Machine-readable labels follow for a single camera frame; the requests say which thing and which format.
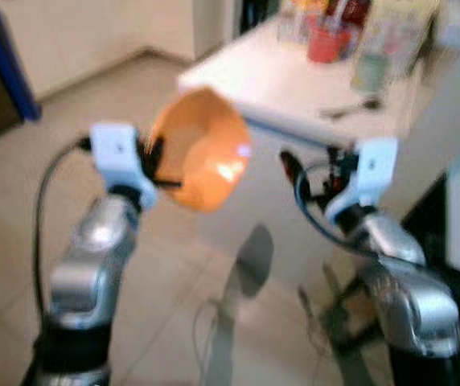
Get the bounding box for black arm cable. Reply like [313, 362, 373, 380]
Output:
[32, 137, 94, 322]
[294, 159, 380, 260]

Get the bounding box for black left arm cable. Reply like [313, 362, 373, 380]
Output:
[32, 137, 94, 322]

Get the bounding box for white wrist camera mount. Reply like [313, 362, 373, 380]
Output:
[89, 122, 160, 211]
[324, 137, 400, 224]

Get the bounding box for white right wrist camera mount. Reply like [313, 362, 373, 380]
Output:
[324, 137, 400, 224]

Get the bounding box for orange bowl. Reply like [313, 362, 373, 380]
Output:
[146, 87, 253, 213]

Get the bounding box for white table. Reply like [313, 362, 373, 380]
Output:
[177, 14, 460, 282]

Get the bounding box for blue door frame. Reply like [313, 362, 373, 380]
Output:
[0, 0, 41, 124]

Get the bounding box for pale printed food package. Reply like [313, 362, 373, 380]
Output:
[373, 0, 442, 80]

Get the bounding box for dark metal spoon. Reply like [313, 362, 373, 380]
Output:
[319, 95, 383, 122]

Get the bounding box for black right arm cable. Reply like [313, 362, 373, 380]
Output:
[294, 159, 380, 260]

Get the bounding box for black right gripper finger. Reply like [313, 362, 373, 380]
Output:
[279, 150, 308, 192]

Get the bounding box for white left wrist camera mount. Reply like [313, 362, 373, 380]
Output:
[89, 122, 160, 211]

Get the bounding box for red cup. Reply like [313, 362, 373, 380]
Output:
[306, 23, 352, 64]

